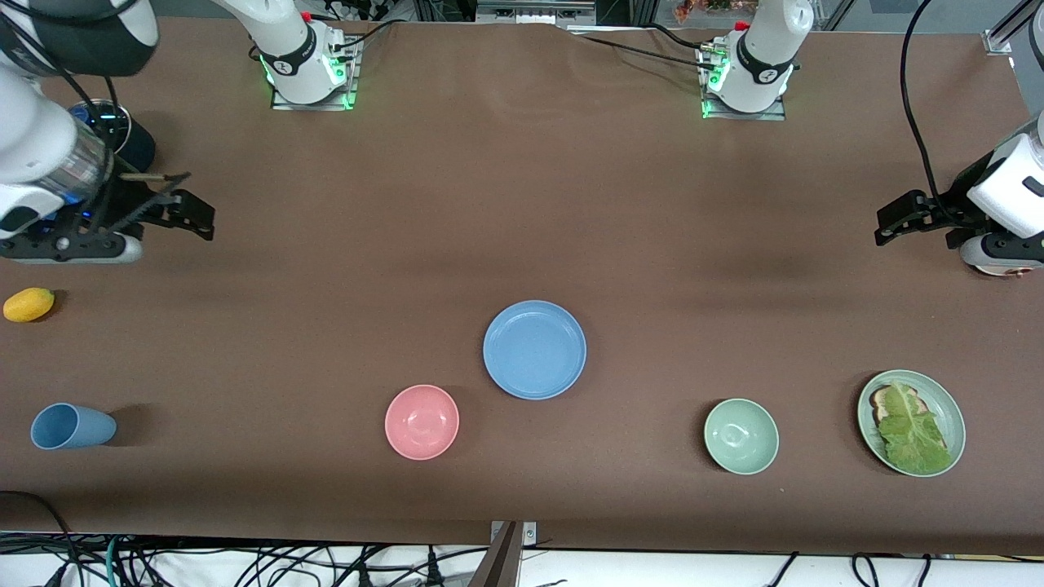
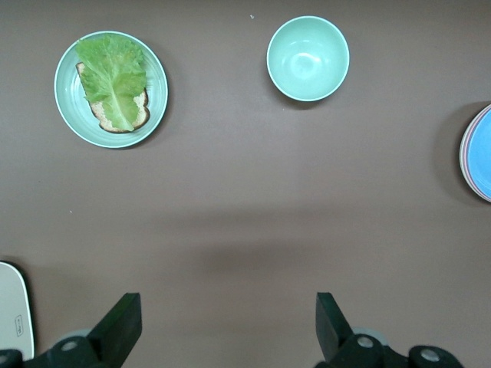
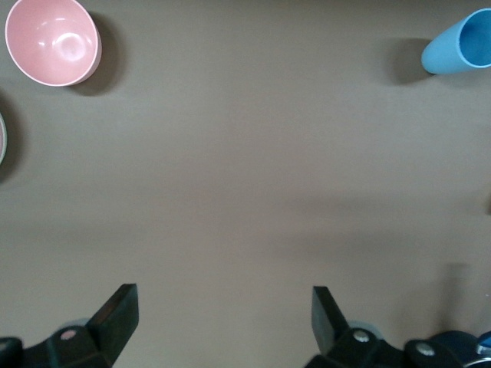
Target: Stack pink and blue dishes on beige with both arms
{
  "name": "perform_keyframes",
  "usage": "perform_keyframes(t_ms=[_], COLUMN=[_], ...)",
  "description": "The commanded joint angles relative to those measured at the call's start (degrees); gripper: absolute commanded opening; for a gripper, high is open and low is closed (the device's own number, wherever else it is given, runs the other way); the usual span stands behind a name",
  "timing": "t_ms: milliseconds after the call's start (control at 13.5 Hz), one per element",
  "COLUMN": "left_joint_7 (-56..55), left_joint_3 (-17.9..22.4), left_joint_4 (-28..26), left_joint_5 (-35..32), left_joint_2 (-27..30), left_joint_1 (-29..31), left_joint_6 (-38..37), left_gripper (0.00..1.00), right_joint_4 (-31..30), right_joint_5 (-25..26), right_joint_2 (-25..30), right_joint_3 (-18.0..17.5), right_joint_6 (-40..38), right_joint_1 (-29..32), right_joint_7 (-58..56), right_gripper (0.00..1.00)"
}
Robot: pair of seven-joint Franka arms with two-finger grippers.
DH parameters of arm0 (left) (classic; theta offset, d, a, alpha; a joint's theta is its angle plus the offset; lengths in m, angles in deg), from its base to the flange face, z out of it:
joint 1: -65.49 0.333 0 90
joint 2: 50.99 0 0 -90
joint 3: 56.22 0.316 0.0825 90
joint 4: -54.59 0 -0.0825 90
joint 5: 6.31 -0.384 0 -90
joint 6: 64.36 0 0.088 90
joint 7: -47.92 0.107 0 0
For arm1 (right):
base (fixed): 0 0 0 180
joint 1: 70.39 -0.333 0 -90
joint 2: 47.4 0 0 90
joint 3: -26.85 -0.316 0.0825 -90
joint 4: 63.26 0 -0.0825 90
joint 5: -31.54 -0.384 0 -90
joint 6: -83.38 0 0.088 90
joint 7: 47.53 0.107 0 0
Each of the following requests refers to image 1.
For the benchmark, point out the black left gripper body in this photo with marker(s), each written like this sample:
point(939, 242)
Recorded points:
point(956, 200)

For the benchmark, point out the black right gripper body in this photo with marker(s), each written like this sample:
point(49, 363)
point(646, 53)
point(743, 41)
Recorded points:
point(122, 200)

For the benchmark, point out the blue plate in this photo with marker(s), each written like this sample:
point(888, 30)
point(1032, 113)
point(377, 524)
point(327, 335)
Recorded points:
point(534, 350)

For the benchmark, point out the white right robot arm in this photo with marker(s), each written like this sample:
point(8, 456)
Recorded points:
point(33, 139)

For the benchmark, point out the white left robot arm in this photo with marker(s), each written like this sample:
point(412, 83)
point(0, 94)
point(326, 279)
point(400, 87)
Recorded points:
point(767, 49)

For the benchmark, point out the glass lid with blue knob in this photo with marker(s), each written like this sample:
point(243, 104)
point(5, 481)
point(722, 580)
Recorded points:
point(114, 122)

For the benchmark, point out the yellow lemon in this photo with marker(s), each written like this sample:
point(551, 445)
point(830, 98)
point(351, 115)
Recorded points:
point(28, 305)

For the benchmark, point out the green plate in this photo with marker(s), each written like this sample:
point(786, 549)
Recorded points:
point(930, 391)

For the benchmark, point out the toast bread slice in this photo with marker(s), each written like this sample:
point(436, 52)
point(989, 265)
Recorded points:
point(879, 403)

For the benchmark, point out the green lettuce leaf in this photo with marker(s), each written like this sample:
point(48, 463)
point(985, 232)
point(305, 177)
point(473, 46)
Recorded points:
point(909, 436)

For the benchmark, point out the blue cup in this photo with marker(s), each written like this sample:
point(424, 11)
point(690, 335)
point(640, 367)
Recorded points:
point(81, 428)

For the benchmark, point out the green bowl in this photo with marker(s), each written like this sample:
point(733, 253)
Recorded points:
point(740, 436)

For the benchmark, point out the orange decoration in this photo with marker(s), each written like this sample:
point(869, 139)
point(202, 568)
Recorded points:
point(693, 10)

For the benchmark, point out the pink bowl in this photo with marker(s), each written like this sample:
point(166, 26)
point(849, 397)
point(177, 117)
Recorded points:
point(422, 421)

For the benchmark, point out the grey power strip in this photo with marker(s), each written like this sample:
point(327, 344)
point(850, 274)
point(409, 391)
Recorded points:
point(534, 12)

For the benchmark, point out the aluminium profile bracket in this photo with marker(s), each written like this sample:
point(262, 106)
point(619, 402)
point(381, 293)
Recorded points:
point(999, 41)

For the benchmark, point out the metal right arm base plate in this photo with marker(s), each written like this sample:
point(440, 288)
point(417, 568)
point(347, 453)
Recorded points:
point(314, 100)

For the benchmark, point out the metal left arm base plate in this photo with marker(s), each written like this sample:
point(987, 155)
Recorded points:
point(746, 115)

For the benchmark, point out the small metal bracket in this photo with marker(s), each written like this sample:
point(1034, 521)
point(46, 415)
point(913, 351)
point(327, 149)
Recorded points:
point(530, 534)

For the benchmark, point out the brown camera pole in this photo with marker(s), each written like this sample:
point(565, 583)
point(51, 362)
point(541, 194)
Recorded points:
point(502, 562)

